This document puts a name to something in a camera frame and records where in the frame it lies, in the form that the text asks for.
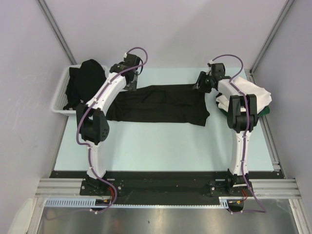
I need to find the black t-shirt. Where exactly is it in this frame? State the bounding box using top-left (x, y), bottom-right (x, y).
top-left (106, 84), bottom-right (210, 126)

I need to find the white plastic laundry basket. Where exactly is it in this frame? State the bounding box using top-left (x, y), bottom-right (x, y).
top-left (51, 64), bottom-right (108, 115)

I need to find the grey slotted cable duct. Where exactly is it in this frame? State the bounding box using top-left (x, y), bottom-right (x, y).
top-left (45, 198), bottom-right (96, 207)

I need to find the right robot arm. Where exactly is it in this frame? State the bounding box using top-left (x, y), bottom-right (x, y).
top-left (193, 62), bottom-right (258, 195)

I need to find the white folded t-shirt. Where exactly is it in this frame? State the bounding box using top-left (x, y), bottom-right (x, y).
top-left (215, 76), bottom-right (273, 117)

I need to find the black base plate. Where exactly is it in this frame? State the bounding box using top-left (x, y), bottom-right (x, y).
top-left (50, 170), bottom-right (255, 212)

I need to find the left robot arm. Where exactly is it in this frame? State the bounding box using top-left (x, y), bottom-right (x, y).
top-left (74, 53), bottom-right (142, 195)

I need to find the aluminium frame rail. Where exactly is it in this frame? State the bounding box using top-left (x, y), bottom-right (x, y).
top-left (35, 177), bottom-right (83, 198)

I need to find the black clothes pile in basket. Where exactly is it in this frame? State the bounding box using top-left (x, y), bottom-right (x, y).
top-left (63, 59), bottom-right (106, 110)

